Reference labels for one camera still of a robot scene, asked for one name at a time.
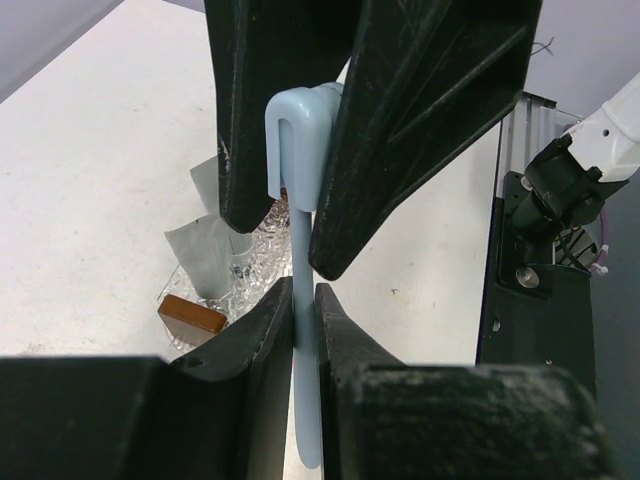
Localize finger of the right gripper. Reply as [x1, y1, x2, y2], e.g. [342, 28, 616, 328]
[204, 0, 362, 233]
[309, 1, 542, 280]

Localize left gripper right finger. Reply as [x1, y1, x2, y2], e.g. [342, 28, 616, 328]
[315, 283, 620, 479]

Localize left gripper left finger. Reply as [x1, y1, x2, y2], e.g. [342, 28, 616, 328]
[1, 277, 293, 479]

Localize light blue toothbrush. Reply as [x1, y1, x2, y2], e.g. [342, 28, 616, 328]
[264, 82, 343, 470]

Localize white dark-cap toothpaste tube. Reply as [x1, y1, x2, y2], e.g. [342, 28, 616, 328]
[190, 156, 252, 256]

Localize clear textured glass tray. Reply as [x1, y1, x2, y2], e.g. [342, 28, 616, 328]
[158, 200, 292, 327]

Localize green cap toothpaste tube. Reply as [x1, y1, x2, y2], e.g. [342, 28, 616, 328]
[164, 214, 231, 300]

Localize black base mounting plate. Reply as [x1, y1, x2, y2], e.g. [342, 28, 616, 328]
[476, 172, 597, 395]

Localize aluminium front rail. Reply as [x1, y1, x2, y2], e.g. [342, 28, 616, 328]
[495, 93, 582, 198]

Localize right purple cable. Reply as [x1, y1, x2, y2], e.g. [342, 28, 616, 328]
[589, 204, 614, 276]

